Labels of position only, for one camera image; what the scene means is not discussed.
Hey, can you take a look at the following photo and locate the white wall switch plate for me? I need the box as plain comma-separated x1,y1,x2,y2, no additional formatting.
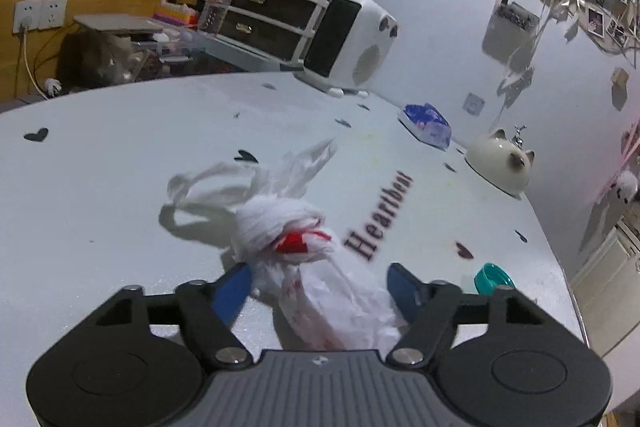
462,92,485,116

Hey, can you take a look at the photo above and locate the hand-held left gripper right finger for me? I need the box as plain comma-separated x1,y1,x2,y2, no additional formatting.
387,262,545,368

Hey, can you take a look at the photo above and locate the grey furry bundle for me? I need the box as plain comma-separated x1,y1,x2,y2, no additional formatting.
56,32,142,88

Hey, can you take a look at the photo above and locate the black and white drawer unit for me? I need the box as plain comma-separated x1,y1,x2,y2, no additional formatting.
217,0,354,71

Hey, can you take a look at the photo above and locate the white wall power socket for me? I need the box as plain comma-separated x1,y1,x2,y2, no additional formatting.
12,0,68,34

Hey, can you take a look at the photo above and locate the clear acrylic wall holder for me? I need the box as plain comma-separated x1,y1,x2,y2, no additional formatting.
482,0,547,64

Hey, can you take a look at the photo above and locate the grey laptop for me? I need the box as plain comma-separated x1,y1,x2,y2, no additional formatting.
74,14,165,36

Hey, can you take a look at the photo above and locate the white desktop heater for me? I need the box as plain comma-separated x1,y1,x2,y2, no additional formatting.
295,0,401,98

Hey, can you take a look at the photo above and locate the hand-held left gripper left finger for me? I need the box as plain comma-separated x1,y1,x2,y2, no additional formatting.
95,263,254,369

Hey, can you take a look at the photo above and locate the blue tissue pack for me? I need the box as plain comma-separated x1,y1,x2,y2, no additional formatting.
398,103,454,152

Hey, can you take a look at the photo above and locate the white fluffy pompom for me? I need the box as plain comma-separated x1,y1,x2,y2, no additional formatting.
613,171,639,204

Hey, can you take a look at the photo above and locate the colourful striped block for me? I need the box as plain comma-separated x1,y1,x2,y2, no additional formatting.
152,0,197,26

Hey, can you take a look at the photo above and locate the cream panelled cabinet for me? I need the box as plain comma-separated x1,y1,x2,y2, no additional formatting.
570,216,640,359

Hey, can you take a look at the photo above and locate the white cat-shaped ceramic pot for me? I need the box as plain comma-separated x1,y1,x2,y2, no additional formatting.
465,129,536,198

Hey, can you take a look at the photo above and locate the white power cable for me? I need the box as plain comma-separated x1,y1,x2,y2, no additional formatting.
19,29,57,100

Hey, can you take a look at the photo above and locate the white plastic bag red print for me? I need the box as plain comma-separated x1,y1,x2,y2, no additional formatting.
160,138,409,351

